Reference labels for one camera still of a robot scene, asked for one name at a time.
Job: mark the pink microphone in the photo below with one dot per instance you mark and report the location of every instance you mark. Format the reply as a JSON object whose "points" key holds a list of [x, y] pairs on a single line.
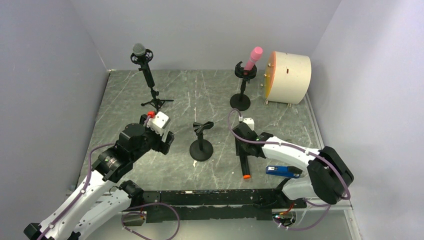
{"points": [[255, 56]]}

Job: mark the black tripod microphone stand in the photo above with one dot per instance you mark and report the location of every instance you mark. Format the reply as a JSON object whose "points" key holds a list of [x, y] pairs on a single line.
{"points": [[144, 67]]}

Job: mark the grey-head microphone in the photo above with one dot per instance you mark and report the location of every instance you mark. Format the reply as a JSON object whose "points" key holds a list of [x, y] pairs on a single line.
{"points": [[139, 51]]}

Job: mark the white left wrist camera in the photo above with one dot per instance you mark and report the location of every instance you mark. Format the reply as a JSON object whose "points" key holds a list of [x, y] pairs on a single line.
{"points": [[157, 122]]}

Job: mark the black round-base shock-mount stand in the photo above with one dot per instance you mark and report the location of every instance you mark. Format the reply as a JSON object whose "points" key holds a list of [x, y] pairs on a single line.
{"points": [[241, 101]]}

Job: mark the blue black stapler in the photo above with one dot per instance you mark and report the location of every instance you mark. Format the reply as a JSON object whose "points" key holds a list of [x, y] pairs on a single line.
{"points": [[291, 172]]}

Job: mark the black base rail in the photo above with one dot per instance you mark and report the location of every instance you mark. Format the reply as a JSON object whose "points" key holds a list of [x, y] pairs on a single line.
{"points": [[221, 204]]}

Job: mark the black round-base clip stand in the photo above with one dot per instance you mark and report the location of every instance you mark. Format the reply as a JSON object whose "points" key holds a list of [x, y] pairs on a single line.
{"points": [[201, 149]]}

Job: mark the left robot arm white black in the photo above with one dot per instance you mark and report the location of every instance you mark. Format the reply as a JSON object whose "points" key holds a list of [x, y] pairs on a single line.
{"points": [[79, 215]]}

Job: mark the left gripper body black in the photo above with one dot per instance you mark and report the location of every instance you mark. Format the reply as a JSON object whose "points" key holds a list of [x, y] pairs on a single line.
{"points": [[152, 140]]}

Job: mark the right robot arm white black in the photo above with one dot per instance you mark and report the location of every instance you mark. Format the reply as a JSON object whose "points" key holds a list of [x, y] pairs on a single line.
{"points": [[318, 173]]}

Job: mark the beige cylindrical drum box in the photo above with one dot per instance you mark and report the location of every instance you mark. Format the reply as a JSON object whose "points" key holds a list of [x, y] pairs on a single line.
{"points": [[287, 77]]}

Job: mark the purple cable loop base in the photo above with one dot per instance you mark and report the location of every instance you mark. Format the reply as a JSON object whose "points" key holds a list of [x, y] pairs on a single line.
{"points": [[137, 210]]}

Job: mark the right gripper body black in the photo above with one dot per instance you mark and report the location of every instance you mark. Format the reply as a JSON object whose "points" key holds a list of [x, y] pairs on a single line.
{"points": [[236, 139]]}

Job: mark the black microphone orange end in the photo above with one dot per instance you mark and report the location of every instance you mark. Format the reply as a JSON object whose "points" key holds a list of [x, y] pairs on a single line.
{"points": [[245, 167]]}

